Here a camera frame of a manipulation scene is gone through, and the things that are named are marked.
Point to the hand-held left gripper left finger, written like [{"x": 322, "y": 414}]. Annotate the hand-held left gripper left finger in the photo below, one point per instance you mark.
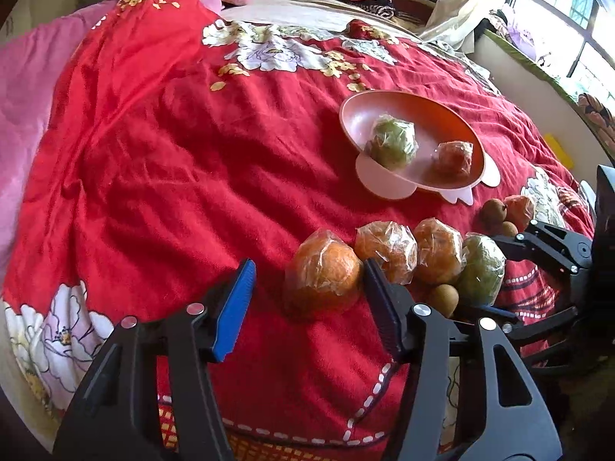
[{"x": 234, "y": 309}]

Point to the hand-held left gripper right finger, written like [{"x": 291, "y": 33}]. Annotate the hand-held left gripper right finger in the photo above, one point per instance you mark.
[{"x": 384, "y": 309}]

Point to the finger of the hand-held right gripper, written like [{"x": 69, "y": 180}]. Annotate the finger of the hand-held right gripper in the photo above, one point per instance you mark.
[
  {"x": 543, "y": 329},
  {"x": 552, "y": 245}
]

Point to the plastic-wrapped orange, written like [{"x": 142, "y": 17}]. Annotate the plastic-wrapped orange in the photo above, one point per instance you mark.
[
  {"x": 437, "y": 249},
  {"x": 322, "y": 269},
  {"x": 384, "y": 247},
  {"x": 520, "y": 207}
]

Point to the plastic-wrapped green citrus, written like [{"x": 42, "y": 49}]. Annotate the plastic-wrapped green citrus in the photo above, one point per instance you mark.
[
  {"x": 391, "y": 141},
  {"x": 480, "y": 269}
]

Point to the pink flower-shaped plate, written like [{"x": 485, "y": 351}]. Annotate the pink flower-shaped plate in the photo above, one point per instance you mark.
[{"x": 355, "y": 120}]

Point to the yellow box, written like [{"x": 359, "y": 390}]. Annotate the yellow box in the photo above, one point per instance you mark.
[{"x": 559, "y": 151}]

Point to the plastic-wrapped red apple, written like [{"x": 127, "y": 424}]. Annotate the plastic-wrapped red apple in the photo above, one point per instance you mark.
[{"x": 454, "y": 158}]

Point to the red floral blanket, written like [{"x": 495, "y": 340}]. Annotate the red floral blanket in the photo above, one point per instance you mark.
[{"x": 168, "y": 153}]

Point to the green windowsill cloth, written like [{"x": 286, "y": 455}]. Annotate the green windowsill cloth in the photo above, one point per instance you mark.
[{"x": 528, "y": 65}]

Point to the purple cloth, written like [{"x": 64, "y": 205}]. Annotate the purple cloth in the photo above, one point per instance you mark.
[{"x": 521, "y": 31}]

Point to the window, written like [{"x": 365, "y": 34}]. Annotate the window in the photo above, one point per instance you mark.
[{"x": 576, "y": 5}]

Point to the cream curtain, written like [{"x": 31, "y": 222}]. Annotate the cream curtain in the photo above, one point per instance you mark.
[{"x": 461, "y": 14}]

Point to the pink quilt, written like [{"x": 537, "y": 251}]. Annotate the pink quilt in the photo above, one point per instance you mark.
[{"x": 29, "y": 105}]

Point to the beige bed sheet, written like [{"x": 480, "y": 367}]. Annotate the beige bed sheet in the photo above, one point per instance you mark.
[{"x": 298, "y": 12}]

